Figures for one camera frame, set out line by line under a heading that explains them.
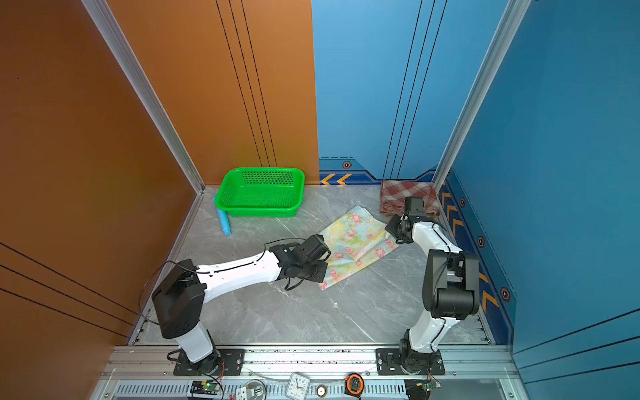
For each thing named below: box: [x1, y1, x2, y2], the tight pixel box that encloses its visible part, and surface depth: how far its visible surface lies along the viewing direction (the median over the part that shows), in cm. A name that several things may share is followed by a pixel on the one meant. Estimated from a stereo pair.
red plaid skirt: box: [380, 180, 440, 216], surface depth 114 cm
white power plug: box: [235, 386, 255, 400], surface depth 64 cm
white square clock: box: [285, 371, 310, 400], surface depth 70 cm
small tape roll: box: [315, 384, 328, 399], surface depth 68 cm
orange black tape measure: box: [344, 372, 365, 400], surface depth 69 cm
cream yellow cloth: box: [317, 205, 400, 291], surface depth 99 cm
